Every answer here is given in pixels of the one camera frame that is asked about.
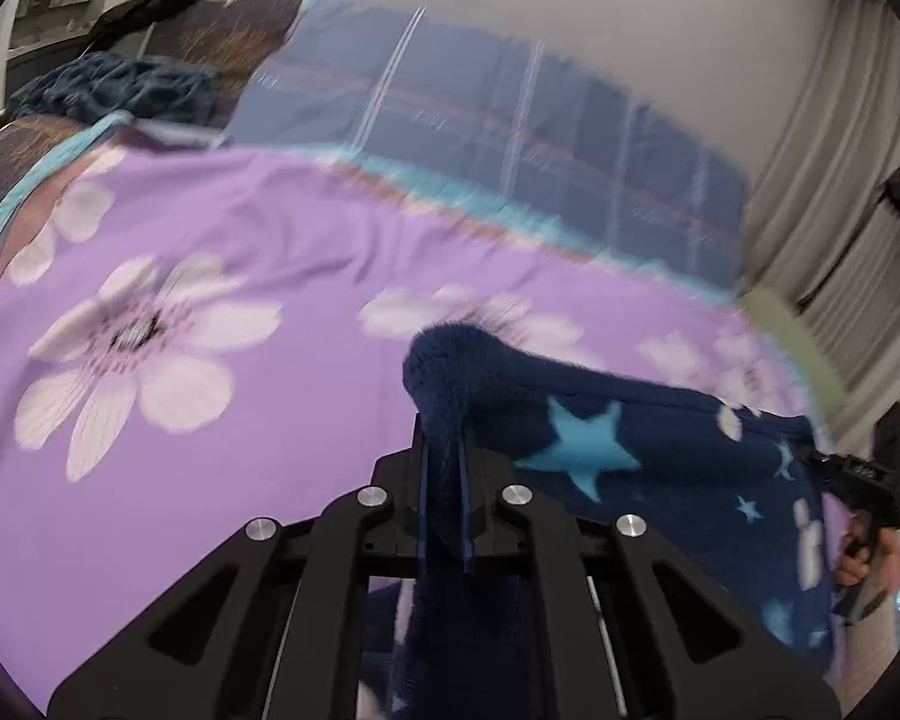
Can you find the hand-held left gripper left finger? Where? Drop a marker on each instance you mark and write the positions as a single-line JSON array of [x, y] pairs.
[[390, 525]]

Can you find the person's right forearm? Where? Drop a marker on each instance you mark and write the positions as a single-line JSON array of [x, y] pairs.
[[870, 660]]

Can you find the green pillow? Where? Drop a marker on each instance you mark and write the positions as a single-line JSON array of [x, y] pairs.
[[795, 345]]

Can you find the dark patterned bed sheet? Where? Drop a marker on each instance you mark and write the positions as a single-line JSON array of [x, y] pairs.
[[4, 165]]

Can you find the black floor lamp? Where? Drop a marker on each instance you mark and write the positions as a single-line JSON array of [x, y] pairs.
[[898, 191]]

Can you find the purple floral blanket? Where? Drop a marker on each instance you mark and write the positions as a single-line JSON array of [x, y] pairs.
[[270, 255]]

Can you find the black cloth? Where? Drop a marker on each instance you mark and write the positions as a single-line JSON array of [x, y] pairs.
[[142, 11]]

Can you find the blue plaid pillow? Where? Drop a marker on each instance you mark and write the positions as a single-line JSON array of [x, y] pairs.
[[495, 120]]

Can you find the navy fleece star-print pajama top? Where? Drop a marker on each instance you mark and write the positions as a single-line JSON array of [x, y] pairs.
[[645, 480]]

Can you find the dark leaf-print pillow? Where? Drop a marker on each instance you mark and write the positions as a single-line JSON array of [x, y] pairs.
[[225, 45]]

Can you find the white pleated curtain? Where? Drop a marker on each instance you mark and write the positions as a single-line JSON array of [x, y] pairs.
[[832, 165]]

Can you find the teal knit blanket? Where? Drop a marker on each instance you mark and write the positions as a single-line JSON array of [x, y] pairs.
[[120, 94]]

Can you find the person's right hand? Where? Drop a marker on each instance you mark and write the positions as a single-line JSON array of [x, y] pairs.
[[855, 562]]

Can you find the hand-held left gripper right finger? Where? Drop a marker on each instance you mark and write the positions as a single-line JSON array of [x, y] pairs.
[[487, 517]]

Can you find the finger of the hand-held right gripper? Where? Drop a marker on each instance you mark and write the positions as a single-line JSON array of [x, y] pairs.
[[832, 469]]

